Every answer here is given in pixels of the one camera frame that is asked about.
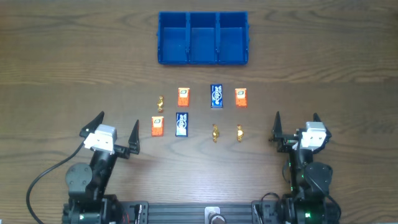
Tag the blue tray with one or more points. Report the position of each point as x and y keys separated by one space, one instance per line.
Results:
x=202 y=46

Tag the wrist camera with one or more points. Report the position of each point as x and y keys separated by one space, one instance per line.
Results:
x=314 y=133
x=101 y=138

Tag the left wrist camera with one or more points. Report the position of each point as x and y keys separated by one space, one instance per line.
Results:
x=101 y=138

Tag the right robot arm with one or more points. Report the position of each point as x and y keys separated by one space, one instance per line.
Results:
x=317 y=177

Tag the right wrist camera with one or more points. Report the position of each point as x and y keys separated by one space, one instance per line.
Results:
x=314 y=133

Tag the orange candy box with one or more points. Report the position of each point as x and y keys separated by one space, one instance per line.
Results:
x=157 y=126
x=183 y=96
x=241 y=97

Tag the mounting rail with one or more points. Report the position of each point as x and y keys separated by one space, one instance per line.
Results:
x=180 y=213

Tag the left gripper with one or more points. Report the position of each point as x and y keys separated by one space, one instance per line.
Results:
x=121 y=151

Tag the gold candy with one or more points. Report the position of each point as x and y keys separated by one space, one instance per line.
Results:
x=160 y=103
x=215 y=133
x=239 y=133

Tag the blue candy pack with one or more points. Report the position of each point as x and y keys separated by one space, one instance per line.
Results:
x=216 y=96
x=182 y=124

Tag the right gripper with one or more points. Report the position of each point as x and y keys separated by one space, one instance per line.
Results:
x=287 y=143

